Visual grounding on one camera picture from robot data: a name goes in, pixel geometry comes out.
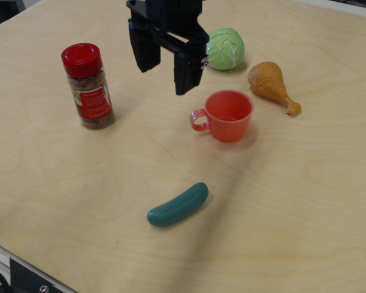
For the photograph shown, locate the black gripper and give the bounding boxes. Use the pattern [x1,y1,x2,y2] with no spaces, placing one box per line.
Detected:
[126,1,209,95]

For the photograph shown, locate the green toy cucumber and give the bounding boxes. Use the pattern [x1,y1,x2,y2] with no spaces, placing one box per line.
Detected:
[146,183,209,227]

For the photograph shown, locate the orange plastic cup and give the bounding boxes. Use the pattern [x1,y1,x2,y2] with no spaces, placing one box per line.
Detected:
[190,90,254,142]

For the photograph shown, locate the green toy cabbage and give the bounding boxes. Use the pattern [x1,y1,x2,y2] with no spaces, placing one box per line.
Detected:
[206,27,245,71]

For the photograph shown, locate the red lid spice jar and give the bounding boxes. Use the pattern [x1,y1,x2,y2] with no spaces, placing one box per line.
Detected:
[61,43,113,130]

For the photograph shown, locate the toy chicken drumstick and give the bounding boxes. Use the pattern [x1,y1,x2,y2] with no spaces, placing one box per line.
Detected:
[248,61,302,115]

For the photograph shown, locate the aluminium table frame rail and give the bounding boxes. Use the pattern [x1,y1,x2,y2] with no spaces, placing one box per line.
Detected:
[0,246,19,285]

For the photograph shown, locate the black corner bracket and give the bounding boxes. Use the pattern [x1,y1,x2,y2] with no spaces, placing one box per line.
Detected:
[10,256,76,293]

